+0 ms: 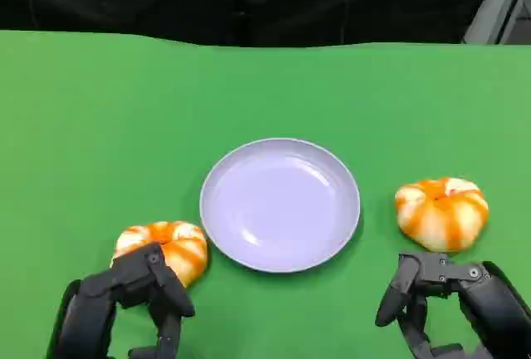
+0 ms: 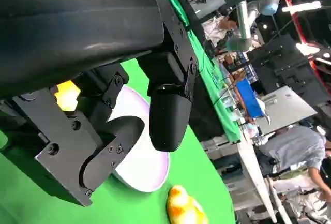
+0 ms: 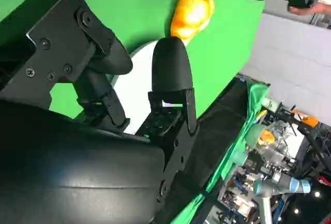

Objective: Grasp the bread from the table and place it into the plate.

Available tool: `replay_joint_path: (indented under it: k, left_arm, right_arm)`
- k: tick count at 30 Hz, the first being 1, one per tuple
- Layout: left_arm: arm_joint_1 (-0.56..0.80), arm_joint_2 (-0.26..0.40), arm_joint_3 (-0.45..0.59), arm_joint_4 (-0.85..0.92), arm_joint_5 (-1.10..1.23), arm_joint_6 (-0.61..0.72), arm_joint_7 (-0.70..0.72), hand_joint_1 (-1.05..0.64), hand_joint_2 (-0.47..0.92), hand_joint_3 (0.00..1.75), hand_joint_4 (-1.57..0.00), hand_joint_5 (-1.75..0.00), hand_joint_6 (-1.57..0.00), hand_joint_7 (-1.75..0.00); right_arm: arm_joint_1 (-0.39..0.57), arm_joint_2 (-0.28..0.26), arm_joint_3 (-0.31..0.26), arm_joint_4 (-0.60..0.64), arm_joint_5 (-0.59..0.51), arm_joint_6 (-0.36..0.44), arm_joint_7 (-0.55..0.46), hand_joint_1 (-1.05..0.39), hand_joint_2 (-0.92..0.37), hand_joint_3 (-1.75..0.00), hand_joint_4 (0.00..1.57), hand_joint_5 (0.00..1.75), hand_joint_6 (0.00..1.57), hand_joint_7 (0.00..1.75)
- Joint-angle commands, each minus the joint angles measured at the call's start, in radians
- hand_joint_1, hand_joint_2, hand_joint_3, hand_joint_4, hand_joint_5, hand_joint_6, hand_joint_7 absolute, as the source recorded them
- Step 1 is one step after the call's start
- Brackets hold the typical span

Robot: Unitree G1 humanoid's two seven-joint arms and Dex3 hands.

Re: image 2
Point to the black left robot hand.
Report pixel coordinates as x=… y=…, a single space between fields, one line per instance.
x=64 y=22

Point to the orange and white toy bread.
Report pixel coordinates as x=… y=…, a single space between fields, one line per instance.
x=66 y=96
x=186 y=206

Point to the person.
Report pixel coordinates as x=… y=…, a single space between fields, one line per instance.
x=292 y=146
x=219 y=27

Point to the lilac plate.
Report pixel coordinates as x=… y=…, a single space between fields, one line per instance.
x=144 y=167

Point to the green table cloth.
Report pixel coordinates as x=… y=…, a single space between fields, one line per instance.
x=129 y=208

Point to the blue box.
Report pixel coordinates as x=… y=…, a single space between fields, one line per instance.
x=248 y=97

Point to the black workshop machine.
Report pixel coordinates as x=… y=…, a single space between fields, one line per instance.
x=284 y=61

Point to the grey desk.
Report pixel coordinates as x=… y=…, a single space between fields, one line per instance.
x=284 y=110

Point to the white tube light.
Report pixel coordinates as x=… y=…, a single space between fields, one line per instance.
x=301 y=6

